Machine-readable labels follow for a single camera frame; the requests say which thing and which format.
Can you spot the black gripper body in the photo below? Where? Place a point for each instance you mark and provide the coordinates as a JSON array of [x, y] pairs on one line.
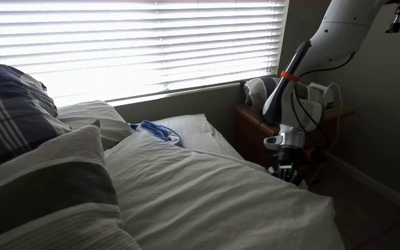
[[288, 144]]

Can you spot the white blanket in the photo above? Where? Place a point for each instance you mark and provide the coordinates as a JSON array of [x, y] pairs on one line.
[[182, 198]]

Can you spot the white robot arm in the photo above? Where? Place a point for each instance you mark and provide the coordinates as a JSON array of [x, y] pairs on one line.
[[341, 33]]

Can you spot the wooden nightstand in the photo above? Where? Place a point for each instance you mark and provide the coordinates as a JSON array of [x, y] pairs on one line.
[[252, 130]]

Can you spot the white device on nightstand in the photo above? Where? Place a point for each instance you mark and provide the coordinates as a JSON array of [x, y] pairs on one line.
[[321, 94]]

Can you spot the striped bolster pillow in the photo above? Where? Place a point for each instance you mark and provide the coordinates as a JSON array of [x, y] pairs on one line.
[[257, 90]]

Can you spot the white bed pillow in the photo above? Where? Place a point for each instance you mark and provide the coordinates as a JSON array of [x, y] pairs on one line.
[[196, 132]]

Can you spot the blue cloth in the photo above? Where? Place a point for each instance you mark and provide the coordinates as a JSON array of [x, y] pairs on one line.
[[157, 130]]

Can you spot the cream pillow behind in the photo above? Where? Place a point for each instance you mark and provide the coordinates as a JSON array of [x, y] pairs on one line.
[[113, 126]]

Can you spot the white window blinds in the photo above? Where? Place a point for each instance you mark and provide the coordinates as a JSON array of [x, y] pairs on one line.
[[118, 48]]

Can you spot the grey striped front pillow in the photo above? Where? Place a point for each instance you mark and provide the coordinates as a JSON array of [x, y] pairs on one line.
[[61, 197]]

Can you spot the navy plaid pillow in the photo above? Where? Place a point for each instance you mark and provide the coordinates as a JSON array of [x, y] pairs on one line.
[[28, 114]]

